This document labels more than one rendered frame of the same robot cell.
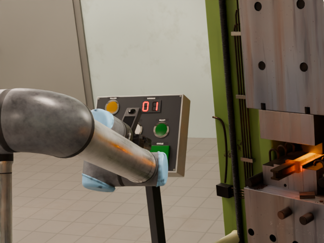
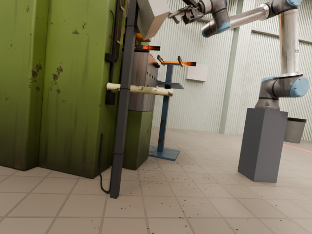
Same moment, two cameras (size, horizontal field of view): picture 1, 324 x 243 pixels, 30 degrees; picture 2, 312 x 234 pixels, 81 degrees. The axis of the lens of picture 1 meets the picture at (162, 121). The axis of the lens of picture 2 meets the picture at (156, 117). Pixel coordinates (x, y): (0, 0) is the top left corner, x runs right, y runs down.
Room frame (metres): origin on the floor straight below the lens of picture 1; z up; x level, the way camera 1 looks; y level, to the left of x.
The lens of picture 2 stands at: (2.56, 0.97, 0.55)
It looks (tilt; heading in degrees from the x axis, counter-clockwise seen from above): 4 degrees down; 235
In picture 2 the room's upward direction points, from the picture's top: 7 degrees clockwise
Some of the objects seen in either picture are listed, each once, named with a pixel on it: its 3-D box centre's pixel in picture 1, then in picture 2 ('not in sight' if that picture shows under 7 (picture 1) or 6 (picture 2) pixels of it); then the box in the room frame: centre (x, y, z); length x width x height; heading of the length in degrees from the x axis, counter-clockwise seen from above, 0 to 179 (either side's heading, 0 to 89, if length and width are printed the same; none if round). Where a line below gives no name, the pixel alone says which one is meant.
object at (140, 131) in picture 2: not in sight; (116, 133); (1.89, -0.57, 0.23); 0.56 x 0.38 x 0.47; 133
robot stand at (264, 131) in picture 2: not in sight; (261, 143); (0.88, 0.22, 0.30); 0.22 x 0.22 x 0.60; 65
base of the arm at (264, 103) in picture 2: not in sight; (267, 103); (0.88, 0.22, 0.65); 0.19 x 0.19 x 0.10
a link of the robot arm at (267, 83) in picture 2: not in sight; (271, 87); (0.88, 0.23, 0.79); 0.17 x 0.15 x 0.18; 73
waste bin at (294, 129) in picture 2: not in sight; (292, 129); (-2.64, -0.71, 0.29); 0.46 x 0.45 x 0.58; 65
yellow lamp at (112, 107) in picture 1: (112, 107); not in sight; (2.15, 0.17, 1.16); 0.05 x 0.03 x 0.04; 43
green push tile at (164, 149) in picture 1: (158, 156); not in sight; (1.99, 0.02, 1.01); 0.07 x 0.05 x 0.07; 68
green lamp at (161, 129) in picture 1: (161, 129); not in sight; (2.03, 0.01, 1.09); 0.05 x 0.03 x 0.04; 43
